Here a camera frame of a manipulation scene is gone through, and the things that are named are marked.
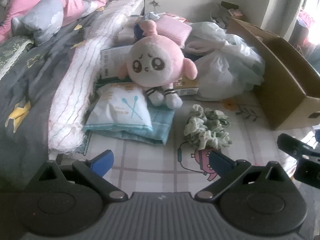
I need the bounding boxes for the teal checked cloth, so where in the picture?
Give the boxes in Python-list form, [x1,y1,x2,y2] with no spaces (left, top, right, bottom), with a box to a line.
[83,102,175,145]

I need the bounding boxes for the pink round plush doll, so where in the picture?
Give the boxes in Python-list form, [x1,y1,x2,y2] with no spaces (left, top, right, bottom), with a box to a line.
[117,20,198,109]

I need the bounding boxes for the pink padded pouch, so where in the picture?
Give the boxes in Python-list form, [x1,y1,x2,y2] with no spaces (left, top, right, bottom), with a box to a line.
[156,16,192,49]

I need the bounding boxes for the white blue product box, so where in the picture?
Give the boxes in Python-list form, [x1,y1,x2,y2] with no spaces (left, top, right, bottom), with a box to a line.
[100,45,133,79]

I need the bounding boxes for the green white scrunchie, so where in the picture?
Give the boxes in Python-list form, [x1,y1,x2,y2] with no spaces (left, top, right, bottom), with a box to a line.
[184,104,233,150]

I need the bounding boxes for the brown cardboard box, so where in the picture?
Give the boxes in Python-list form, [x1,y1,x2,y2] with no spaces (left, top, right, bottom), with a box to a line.
[227,18,319,130]

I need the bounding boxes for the yellow flat box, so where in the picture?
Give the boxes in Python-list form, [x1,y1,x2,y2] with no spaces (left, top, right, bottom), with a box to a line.
[174,76,199,96]

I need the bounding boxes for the white plastic bag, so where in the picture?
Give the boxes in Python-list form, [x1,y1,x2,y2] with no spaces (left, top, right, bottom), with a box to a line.
[184,22,265,101]

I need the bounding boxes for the dark grey bed sheet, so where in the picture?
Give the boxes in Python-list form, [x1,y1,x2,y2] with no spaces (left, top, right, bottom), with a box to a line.
[1,0,144,192]

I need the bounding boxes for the green patterned pillow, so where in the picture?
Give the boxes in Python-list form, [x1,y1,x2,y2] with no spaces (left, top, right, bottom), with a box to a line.
[0,35,34,79]

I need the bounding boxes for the cardboard boxes in corner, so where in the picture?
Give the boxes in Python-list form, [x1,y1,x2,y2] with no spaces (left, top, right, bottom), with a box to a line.
[210,1,247,24]

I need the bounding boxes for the pink grey duvet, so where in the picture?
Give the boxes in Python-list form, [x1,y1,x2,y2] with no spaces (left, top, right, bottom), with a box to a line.
[1,0,109,45]

